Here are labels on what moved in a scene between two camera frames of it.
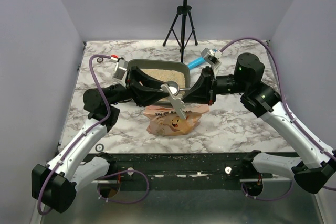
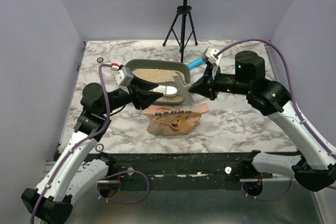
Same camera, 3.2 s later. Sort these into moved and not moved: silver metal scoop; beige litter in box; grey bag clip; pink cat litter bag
Moved: grey bag clip
Not moved: beige litter in box; pink cat litter bag; silver metal scoop
